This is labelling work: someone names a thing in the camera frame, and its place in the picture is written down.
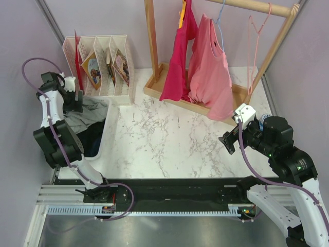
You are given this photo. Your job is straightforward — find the grey t-shirt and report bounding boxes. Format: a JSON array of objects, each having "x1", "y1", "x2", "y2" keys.
[{"x1": 64, "y1": 97, "x2": 108, "y2": 134}]

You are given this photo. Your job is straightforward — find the blue wire hanger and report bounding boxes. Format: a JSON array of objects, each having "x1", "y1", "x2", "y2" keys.
[{"x1": 214, "y1": 0, "x2": 226, "y2": 52}]

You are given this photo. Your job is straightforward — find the white magazine file rack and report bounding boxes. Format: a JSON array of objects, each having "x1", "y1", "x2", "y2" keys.
[{"x1": 62, "y1": 34, "x2": 135, "y2": 105}]

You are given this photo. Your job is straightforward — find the magenta t-shirt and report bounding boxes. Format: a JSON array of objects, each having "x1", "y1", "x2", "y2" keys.
[{"x1": 159, "y1": 1, "x2": 198, "y2": 101}]

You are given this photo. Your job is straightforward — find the thin dark book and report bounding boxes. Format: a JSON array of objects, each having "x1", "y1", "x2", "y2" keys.
[{"x1": 106, "y1": 48, "x2": 115, "y2": 80}]

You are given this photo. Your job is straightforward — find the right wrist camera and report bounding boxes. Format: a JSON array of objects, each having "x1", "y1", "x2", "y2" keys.
[{"x1": 232, "y1": 103, "x2": 256, "y2": 129}]

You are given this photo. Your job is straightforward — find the children's book yellow cover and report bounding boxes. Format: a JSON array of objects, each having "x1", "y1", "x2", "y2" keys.
[{"x1": 82, "y1": 51, "x2": 102, "y2": 90}]

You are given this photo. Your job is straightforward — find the pink t-shirt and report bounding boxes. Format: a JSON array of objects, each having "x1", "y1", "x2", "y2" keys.
[{"x1": 188, "y1": 14, "x2": 233, "y2": 121}]

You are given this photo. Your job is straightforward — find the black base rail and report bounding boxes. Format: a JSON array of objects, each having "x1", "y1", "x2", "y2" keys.
[{"x1": 81, "y1": 176, "x2": 262, "y2": 214}]

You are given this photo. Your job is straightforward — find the wooden clothes rack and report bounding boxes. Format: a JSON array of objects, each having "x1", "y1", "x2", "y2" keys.
[{"x1": 143, "y1": 0, "x2": 302, "y2": 129}]

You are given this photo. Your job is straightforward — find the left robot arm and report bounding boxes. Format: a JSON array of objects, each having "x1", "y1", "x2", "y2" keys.
[{"x1": 33, "y1": 72, "x2": 113, "y2": 203}]

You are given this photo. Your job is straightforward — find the purple cable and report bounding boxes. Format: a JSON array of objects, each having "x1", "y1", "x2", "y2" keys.
[
  {"x1": 237, "y1": 119, "x2": 329, "y2": 231},
  {"x1": 21, "y1": 57, "x2": 136, "y2": 234}
]

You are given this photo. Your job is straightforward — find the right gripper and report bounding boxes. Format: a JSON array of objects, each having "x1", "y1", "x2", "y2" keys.
[{"x1": 218, "y1": 116, "x2": 276, "y2": 156}]

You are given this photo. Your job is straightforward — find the blue white round container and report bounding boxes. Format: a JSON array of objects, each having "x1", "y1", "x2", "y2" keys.
[{"x1": 259, "y1": 113, "x2": 271, "y2": 131}]

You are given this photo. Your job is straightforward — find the white laundry basket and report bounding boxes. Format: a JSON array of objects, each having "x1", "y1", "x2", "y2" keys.
[{"x1": 83, "y1": 97, "x2": 113, "y2": 161}]

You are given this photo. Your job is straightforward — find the black clothing with daisy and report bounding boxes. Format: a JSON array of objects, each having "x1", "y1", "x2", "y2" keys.
[{"x1": 77, "y1": 121, "x2": 105, "y2": 157}]

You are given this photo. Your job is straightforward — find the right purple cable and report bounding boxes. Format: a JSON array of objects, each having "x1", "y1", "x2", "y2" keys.
[{"x1": 237, "y1": 119, "x2": 329, "y2": 231}]

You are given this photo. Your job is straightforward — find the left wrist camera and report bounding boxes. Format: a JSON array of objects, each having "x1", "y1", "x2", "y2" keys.
[{"x1": 57, "y1": 73, "x2": 76, "y2": 92}]

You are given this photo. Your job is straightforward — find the red folder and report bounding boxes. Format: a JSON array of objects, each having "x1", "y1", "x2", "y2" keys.
[{"x1": 75, "y1": 30, "x2": 84, "y2": 92}]

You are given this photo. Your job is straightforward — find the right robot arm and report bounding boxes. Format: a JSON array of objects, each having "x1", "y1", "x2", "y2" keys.
[{"x1": 219, "y1": 116, "x2": 328, "y2": 246}]

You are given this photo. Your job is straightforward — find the orange hanger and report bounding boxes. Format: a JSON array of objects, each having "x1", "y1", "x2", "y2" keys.
[{"x1": 178, "y1": 0, "x2": 187, "y2": 28}]

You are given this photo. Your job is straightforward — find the pink wire hanger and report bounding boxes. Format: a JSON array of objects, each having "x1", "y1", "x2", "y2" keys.
[{"x1": 246, "y1": 2, "x2": 272, "y2": 95}]

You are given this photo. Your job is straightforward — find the white cable duct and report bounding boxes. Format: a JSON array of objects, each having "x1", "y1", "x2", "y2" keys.
[{"x1": 47, "y1": 205, "x2": 241, "y2": 217}]

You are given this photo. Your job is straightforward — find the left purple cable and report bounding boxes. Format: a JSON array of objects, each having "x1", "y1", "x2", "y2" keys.
[{"x1": 21, "y1": 57, "x2": 136, "y2": 234}]

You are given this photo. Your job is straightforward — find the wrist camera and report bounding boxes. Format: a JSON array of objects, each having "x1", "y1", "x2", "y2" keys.
[
  {"x1": 232, "y1": 103, "x2": 256, "y2": 129},
  {"x1": 57, "y1": 73, "x2": 76, "y2": 92}
]

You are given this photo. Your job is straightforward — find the children's book pink cover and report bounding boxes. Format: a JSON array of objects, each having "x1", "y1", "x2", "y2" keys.
[{"x1": 113, "y1": 49, "x2": 130, "y2": 86}]

